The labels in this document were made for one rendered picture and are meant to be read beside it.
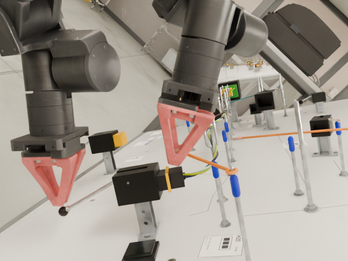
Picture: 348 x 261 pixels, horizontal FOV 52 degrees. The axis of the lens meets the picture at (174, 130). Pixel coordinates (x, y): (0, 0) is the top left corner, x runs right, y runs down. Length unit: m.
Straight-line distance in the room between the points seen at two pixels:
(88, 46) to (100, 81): 0.04
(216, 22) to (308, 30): 1.11
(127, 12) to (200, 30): 7.96
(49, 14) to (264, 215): 0.37
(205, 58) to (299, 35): 1.12
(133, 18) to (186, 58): 7.91
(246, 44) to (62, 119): 0.25
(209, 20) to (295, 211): 0.26
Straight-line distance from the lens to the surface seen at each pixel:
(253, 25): 0.48
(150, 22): 8.24
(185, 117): 0.41
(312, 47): 1.53
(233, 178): 0.34
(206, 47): 0.42
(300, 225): 0.46
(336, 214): 0.48
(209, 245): 0.43
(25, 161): 0.49
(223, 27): 0.43
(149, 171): 0.45
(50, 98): 0.46
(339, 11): 2.04
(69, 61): 0.42
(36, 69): 0.46
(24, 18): 0.43
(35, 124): 0.47
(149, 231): 0.49
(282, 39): 1.50
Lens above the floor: 1.35
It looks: 16 degrees down
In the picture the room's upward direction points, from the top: 44 degrees clockwise
